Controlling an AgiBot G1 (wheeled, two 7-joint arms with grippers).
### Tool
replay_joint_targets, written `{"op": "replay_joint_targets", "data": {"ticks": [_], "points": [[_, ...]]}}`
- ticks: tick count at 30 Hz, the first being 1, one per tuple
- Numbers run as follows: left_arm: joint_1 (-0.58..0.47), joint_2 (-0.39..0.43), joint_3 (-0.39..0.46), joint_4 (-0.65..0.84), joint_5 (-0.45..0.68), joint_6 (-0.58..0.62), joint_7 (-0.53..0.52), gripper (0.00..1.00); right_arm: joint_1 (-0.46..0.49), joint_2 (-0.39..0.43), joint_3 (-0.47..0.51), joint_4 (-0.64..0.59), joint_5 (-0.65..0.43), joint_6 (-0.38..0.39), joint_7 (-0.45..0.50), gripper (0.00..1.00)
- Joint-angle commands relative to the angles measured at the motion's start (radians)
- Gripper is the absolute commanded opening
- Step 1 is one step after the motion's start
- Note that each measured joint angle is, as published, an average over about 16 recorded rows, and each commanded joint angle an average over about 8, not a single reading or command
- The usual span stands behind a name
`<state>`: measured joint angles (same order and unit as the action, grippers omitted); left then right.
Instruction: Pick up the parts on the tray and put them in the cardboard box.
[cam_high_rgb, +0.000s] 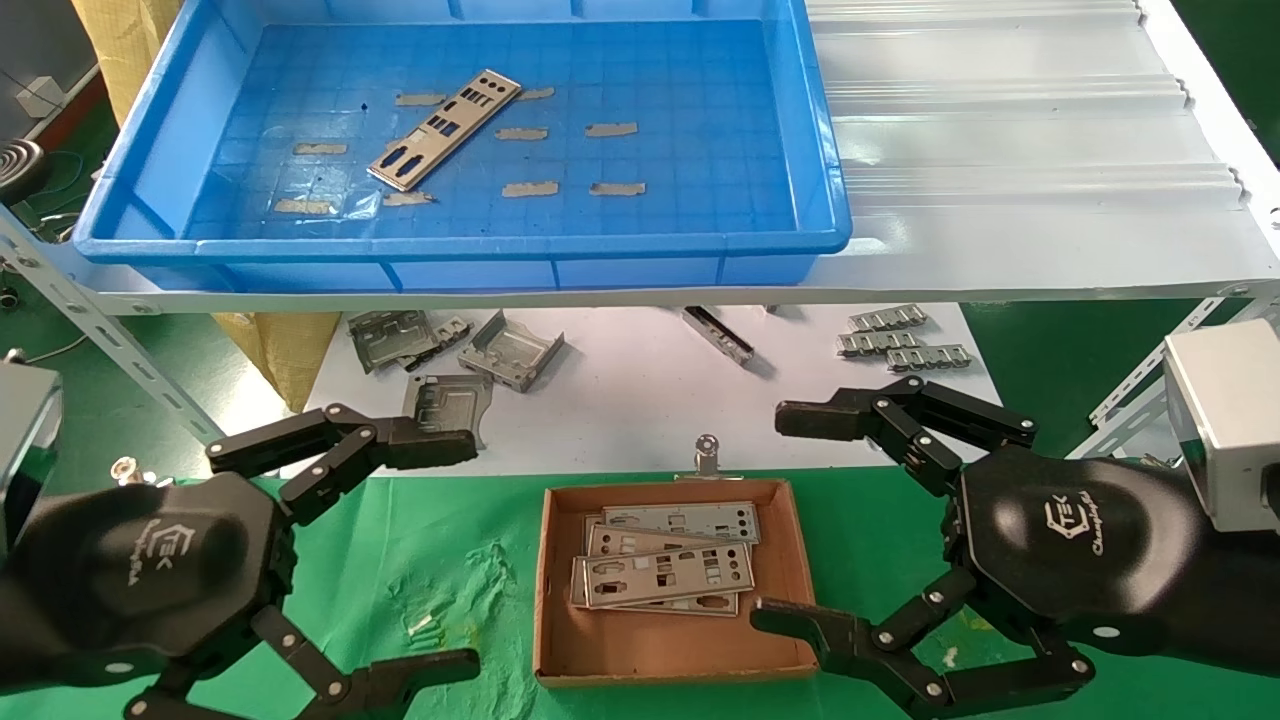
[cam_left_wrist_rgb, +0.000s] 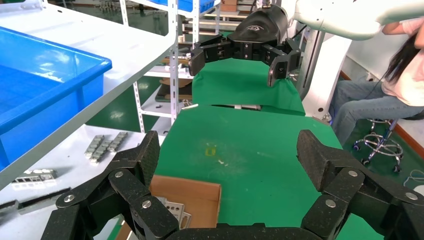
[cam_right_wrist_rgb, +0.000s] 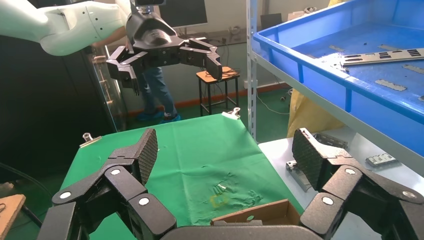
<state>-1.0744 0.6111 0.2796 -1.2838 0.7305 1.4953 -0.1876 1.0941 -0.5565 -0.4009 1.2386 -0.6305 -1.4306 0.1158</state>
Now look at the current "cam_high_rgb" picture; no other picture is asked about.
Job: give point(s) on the clear plastic film scrap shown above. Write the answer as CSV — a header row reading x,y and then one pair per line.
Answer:
x,y
352,205

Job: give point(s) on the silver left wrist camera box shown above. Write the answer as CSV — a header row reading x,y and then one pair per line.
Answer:
x,y
25,430

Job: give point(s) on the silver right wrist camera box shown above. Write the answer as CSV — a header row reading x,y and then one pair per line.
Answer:
x,y
1230,420

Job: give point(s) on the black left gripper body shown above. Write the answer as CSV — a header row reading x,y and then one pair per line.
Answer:
x,y
130,570

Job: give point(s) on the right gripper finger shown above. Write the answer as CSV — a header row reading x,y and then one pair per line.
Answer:
x,y
830,415
840,635

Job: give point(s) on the green table cloth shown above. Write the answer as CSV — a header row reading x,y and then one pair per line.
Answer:
x,y
450,540

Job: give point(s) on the white metal shelf board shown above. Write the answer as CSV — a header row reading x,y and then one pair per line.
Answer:
x,y
1000,200

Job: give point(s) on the long narrow metal bracket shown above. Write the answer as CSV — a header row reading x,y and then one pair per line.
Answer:
x,y
718,335

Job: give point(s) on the yellow woven sack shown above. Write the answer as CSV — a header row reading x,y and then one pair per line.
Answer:
x,y
285,350

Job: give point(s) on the slotted metal connector strip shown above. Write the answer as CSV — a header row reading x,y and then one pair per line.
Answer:
x,y
887,318
878,343
930,357

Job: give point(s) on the white tape scrap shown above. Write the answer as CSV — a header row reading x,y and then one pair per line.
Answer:
x,y
420,625

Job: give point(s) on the grey tray-shaped metal bracket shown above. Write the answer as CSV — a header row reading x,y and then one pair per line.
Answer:
x,y
510,352

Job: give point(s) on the white power adapter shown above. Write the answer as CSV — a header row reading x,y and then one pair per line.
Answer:
x,y
42,95

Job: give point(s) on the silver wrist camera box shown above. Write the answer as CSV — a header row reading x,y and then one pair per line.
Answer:
x,y
1230,420
25,430

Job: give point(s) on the black round ribbed object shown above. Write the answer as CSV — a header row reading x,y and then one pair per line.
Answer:
x,y
15,160

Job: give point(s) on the grey perforated angle brace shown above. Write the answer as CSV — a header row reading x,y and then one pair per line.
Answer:
x,y
110,330
1120,392

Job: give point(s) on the grey folded metal bracket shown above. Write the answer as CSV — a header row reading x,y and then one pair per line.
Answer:
x,y
385,340

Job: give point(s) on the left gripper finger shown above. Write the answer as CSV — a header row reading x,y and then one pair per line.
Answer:
x,y
420,448
410,675

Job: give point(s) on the small slotted metal strip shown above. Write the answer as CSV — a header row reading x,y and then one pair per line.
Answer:
x,y
452,328

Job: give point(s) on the grey stamped metal plate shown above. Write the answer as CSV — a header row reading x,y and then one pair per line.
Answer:
x,y
445,395

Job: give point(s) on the shallow brown cardboard box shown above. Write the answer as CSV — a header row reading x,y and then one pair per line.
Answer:
x,y
660,645

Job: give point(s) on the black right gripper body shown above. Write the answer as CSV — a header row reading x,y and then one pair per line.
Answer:
x,y
1080,560

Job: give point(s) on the silver metal IO shield plate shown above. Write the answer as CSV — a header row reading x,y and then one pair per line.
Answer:
x,y
752,520
605,540
730,603
420,143
742,566

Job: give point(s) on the blue plastic tray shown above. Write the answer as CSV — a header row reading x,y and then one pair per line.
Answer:
x,y
650,150

